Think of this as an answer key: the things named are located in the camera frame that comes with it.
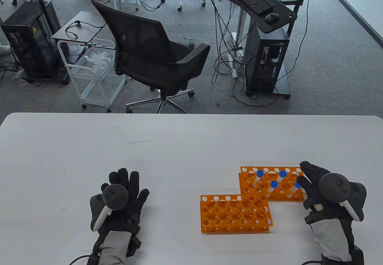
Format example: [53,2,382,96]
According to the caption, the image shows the person's left hand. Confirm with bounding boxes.
[90,168,149,238]

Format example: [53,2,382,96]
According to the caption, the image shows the person's right hand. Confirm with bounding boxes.
[296,161,349,225]

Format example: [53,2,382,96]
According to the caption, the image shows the orange test tube rack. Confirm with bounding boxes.
[200,195,273,233]
[238,166,307,202]

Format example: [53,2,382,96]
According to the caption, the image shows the person's left forearm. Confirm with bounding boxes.
[92,230,132,265]

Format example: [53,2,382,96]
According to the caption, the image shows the person's right forearm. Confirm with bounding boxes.
[311,216,355,261]

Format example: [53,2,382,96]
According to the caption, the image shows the black round hand tracker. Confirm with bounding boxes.
[319,173,367,222]
[90,184,130,232]

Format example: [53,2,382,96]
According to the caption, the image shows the black computer tower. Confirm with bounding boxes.
[244,18,291,93]

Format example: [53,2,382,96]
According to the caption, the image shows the clear plastic bags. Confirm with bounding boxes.
[84,51,112,69]

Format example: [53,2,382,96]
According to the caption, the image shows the black mesh office chair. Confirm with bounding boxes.
[91,0,211,114]

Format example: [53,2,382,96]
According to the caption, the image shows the black rolling workstation stand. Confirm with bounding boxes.
[223,0,308,100]

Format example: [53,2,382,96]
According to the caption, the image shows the grey side table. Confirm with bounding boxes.
[51,11,107,45]

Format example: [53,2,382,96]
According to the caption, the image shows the black glass computer cabinet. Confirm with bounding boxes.
[0,0,70,86]

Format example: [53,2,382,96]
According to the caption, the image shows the black stand pole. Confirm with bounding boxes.
[28,0,59,68]

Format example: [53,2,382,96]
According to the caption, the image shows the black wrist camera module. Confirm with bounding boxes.
[322,246,365,265]
[125,236,141,258]

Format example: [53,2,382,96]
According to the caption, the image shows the white rolling wire cart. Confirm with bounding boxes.
[57,38,127,113]

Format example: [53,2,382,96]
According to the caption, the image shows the bundle of black cables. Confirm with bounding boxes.
[206,0,249,84]

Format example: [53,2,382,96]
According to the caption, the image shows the black loose cable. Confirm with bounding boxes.
[65,20,104,39]

